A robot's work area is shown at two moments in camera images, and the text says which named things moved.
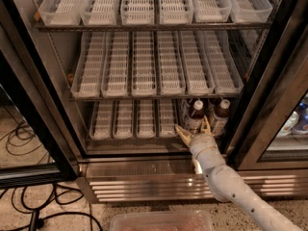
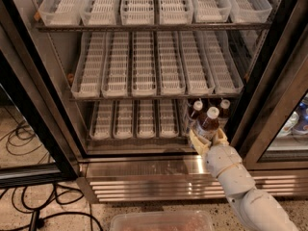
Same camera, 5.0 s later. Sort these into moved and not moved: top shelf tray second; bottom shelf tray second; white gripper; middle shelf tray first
Moved: white gripper
Not moved: top shelf tray second; middle shelf tray first; bottom shelf tray second
